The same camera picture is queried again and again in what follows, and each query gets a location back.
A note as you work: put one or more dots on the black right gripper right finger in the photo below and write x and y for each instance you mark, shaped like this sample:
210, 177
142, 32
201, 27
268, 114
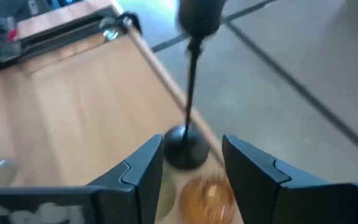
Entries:
259, 193

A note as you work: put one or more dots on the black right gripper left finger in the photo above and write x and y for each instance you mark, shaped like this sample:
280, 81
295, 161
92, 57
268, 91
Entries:
135, 186

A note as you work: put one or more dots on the amber ribbed glass candle holder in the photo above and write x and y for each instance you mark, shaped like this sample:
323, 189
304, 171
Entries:
204, 202

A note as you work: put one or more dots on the tall black candlestick holder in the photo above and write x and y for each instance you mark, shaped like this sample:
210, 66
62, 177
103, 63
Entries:
186, 152

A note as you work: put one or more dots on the black aluminium frame rails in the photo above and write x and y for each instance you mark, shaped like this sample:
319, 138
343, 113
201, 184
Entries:
57, 34

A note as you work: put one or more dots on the grey metal bracket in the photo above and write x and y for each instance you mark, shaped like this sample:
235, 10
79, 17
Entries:
8, 43

